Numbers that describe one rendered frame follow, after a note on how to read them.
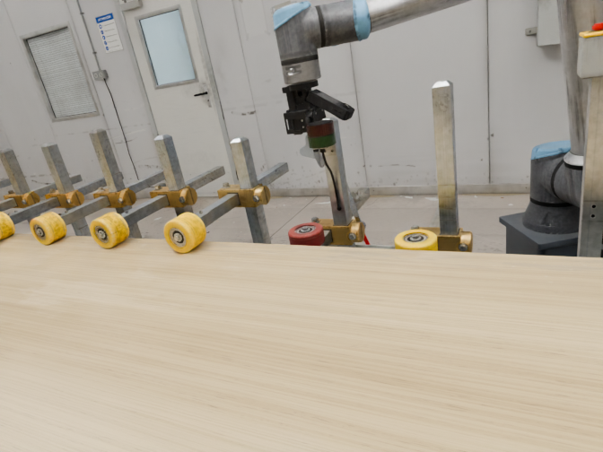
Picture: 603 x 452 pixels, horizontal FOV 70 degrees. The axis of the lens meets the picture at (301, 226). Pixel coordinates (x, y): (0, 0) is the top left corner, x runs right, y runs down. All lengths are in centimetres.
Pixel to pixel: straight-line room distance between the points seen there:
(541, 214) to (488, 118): 205
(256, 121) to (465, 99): 185
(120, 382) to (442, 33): 324
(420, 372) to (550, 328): 18
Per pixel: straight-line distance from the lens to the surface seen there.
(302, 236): 94
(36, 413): 70
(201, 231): 100
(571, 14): 132
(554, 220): 160
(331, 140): 95
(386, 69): 365
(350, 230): 105
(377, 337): 61
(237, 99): 428
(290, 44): 106
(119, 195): 146
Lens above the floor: 127
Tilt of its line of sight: 21 degrees down
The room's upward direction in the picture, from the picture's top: 11 degrees counter-clockwise
